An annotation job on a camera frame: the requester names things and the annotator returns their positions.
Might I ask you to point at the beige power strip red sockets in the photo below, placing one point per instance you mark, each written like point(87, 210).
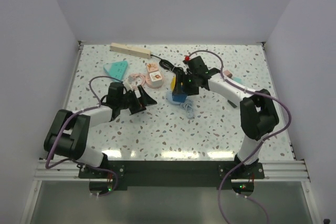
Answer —
point(130, 50)

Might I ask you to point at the blue cube socket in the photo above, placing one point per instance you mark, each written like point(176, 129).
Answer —
point(179, 96)

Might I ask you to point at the pink cube socket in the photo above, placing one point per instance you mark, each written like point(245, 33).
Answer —
point(152, 67)

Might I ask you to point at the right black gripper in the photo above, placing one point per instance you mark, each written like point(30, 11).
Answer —
point(180, 78)

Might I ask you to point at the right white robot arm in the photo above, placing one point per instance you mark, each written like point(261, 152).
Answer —
point(258, 116)

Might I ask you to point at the pink charger plug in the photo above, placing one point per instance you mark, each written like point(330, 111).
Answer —
point(227, 74)

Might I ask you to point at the teal triangular power strip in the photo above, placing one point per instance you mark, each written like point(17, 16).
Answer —
point(116, 70)

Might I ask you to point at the white cube socket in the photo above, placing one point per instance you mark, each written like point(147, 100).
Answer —
point(154, 80)

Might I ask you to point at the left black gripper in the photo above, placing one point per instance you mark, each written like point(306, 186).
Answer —
point(145, 100)

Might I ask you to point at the light teal charger plug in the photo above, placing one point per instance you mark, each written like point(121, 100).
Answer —
point(238, 80)

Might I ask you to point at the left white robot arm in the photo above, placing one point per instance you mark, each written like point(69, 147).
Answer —
point(68, 133)

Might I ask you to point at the yellow cube socket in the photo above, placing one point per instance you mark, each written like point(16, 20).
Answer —
point(173, 83)

